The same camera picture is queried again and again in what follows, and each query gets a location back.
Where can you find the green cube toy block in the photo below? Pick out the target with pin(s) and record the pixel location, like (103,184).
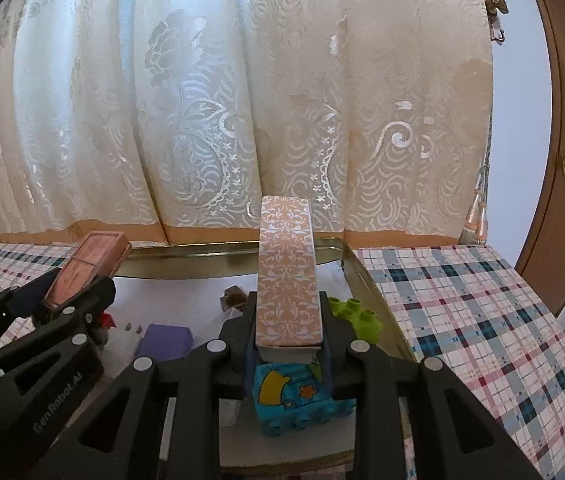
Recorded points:
(316,369)

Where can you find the white patterned cardboard box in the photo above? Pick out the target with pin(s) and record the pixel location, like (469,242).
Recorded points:
(288,317)

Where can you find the cream lace curtain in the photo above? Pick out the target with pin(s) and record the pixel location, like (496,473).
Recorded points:
(171,120)

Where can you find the small white box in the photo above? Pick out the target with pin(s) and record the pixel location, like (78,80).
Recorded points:
(122,343)

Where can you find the blue printed toy brick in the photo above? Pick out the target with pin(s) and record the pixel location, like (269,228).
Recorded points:
(289,397)

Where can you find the brown folding comb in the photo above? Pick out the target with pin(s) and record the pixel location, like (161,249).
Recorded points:
(233,298)

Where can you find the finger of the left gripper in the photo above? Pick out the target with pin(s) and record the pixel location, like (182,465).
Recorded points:
(71,327)
(26,300)

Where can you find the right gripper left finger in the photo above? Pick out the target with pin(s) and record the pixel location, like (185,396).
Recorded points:
(160,419)

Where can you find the lime green toy brick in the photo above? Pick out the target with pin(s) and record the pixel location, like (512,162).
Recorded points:
(365,322)

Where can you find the red toy brick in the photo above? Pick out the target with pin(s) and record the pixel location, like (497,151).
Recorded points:
(104,324)

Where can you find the translucent plastic box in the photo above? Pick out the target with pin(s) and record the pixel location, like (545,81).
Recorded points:
(229,411)

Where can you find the purple box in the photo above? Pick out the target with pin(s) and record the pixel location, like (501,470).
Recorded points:
(163,343)

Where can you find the bronze curtain hook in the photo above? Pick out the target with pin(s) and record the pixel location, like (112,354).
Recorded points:
(494,9)

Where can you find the plaid tablecloth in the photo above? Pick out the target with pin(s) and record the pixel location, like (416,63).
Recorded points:
(464,304)

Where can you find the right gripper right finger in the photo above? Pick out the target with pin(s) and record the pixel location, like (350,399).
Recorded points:
(454,435)

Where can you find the pink box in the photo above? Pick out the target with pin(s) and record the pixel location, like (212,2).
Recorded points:
(100,253)

